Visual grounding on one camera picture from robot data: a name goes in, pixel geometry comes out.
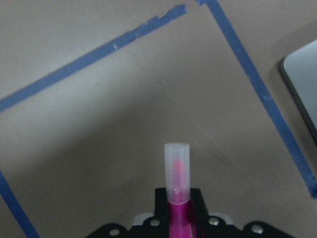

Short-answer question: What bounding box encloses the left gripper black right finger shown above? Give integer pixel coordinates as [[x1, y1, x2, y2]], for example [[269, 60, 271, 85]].
[[190, 188, 209, 225]]

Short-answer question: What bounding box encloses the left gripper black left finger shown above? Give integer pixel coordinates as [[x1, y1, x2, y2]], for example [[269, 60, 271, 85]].
[[154, 187, 169, 225]]

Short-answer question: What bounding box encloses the pink pen with clear cap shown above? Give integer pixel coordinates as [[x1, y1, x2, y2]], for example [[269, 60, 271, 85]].
[[164, 143, 192, 238]]

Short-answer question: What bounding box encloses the blue tape long diagonal strip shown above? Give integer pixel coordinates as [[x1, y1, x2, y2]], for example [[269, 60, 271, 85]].
[[197, 0, 317, 199]]

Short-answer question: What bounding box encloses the blue tape lower left strip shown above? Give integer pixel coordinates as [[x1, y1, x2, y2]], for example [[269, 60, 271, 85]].
[[0, 173, 40, 238]]

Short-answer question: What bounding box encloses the silver apple laptop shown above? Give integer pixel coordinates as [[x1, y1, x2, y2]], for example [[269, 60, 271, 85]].
[[278, 40, 317, 142]]

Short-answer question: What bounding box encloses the blue tape torn diagonal strip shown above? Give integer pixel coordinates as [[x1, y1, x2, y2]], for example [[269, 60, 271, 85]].
[[0, 4, 187, 112]]

